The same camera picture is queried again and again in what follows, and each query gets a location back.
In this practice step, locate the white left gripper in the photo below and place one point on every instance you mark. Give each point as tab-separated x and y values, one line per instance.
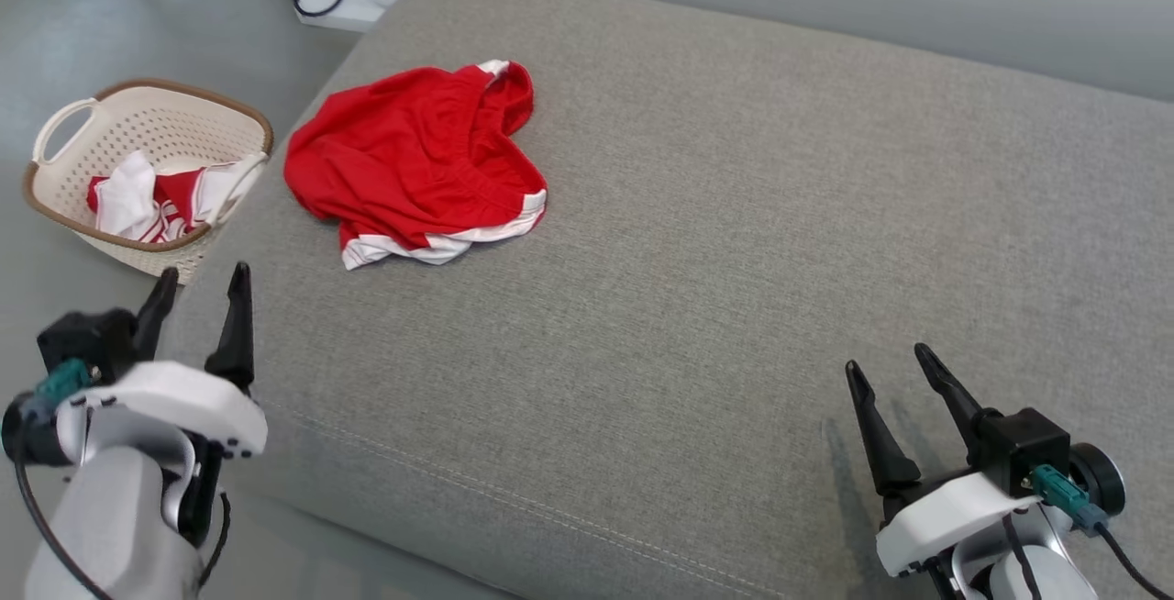
174	394

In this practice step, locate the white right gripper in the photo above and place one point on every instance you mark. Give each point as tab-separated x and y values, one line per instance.
954	517

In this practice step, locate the red shorts white stripe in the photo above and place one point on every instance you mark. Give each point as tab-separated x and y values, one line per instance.
404	150

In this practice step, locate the white red garment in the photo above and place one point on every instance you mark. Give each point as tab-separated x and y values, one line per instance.
124	201

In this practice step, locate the cream laundry basket brown rim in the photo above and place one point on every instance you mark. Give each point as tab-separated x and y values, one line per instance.
138	123

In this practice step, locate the grey fabric sofa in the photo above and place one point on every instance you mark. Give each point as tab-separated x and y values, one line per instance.
688	306

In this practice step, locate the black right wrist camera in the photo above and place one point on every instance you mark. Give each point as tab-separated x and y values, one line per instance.
1027	449

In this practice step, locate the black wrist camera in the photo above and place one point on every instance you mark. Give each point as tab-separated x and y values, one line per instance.
87	343
1027	449

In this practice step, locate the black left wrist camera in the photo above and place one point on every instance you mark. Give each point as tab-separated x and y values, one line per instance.
87	343

